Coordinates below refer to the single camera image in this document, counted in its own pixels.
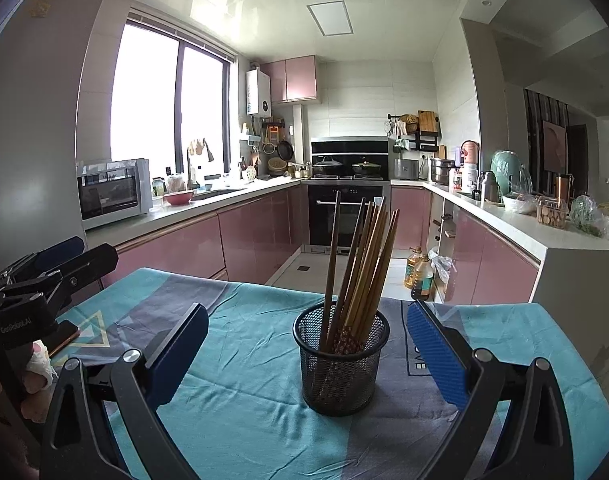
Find green kitchen appliance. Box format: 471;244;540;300
489;150;533;196

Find pink wall cabinet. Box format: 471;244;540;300
261;56;319;106

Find black mesh utensil holder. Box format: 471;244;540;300
293;301;390;417

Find black built-in oven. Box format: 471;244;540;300
307;182;391;256

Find white water heater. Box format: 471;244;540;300
246;69;272;116

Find kitchen window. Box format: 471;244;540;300
109;10;236;176

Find black wall rack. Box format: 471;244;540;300
387;112;443;156

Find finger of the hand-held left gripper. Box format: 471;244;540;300
0;243;119;311
0;236;85;286

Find black pot with lid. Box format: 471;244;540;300
352;157;385;178

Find white plastic bag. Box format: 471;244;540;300
429;255;455;301

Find black wok with lid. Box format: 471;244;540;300
312;156;344;178

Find white microwave oven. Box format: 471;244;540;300
76;158;154;231

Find pink base cabinets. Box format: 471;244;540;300
97;183;310;286
391;187;541;306

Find steel sink faucet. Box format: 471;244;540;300
187;141;200;192

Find teal and grey tablecloth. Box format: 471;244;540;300
49;266;609;480

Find steel thermos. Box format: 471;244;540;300
479;170;500;202

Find white bowl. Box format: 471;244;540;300
502;193;538;214

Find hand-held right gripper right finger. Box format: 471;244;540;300
407;299;575;480

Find hanging dish cloth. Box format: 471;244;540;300
189;137;215;163

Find plastic bag of greens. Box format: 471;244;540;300
569;194;609;239

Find steel stockpot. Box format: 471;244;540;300
431;157;456;185

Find grey refrigerator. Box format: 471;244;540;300
0;0;118;281

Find person's left hand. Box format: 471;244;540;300
18;344;58;423

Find bundle of wooden chopsticks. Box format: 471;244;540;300
319;190;401;356

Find brown wall picture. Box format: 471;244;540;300
542;120;568;175

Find black range hood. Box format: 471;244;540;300
311;136;390;166

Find dark cooking oil bottle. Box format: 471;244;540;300
413;255;434;301

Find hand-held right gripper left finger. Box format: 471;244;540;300
39;302;210;480

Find phone with orange case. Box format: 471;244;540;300
47;321;81;358

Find ceiling light panel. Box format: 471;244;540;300
307;1;354;38

